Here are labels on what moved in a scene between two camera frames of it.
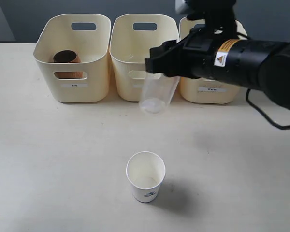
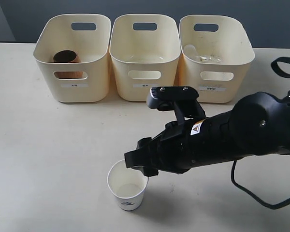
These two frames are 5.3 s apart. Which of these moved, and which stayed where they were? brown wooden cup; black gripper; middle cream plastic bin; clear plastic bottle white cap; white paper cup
Moved: clear plastic bottle white cap; black gripper; white paper cup
Stayed: brown wooden cup; middle cream plastic bin
